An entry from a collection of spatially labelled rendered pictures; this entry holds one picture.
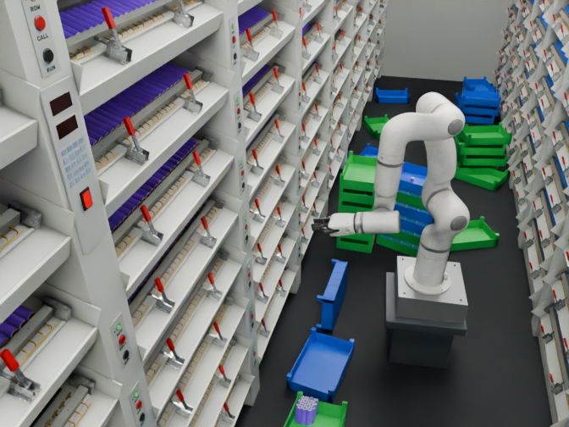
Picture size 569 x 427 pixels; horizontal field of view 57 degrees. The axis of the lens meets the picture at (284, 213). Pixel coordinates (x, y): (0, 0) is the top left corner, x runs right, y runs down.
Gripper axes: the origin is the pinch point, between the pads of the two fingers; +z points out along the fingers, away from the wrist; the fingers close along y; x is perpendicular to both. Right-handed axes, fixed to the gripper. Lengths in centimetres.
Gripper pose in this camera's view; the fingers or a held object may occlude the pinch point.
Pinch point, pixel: (317, 224)
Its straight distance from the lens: 203.6
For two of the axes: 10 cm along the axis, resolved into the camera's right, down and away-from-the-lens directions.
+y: 2.7, -5.3, 8.0
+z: -9.4, 0.4, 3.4
